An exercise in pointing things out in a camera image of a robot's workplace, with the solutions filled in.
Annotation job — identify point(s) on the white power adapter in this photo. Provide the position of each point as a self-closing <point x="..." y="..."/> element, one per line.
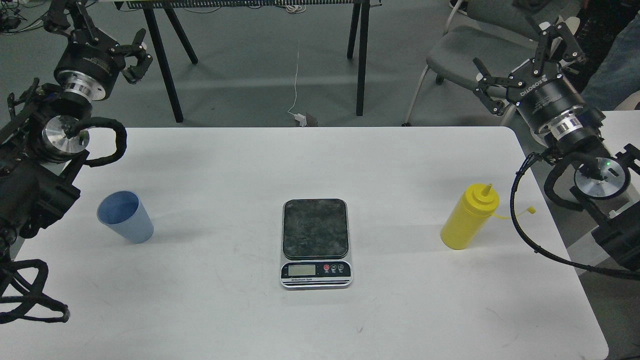
<point x="306" y="120"/>

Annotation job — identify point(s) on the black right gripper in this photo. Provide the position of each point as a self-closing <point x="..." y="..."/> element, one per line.
<point x="542" y="100"/>

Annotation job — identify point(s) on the grey office chair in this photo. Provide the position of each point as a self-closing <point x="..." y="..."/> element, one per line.
<point x="495" y="31"/>

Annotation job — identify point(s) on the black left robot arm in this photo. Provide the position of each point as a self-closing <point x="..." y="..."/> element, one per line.
<point x="50" y="137"/>

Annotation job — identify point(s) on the black digital kitchen scale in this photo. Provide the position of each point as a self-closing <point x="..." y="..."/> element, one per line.
<point x="315" y="245"/>

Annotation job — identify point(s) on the blue plastic cup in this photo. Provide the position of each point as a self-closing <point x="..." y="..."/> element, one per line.
<point x="124" y="213"/>

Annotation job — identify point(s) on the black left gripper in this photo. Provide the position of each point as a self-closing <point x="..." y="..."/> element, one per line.
<point x="87" y="59"/>

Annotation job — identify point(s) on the yellow squeeze bottle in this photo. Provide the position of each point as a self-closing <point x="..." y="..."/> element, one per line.
<point x="477" y="205"/>

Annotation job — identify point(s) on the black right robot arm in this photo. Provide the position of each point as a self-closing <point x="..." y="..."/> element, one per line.
<point x="583" y="171"/>

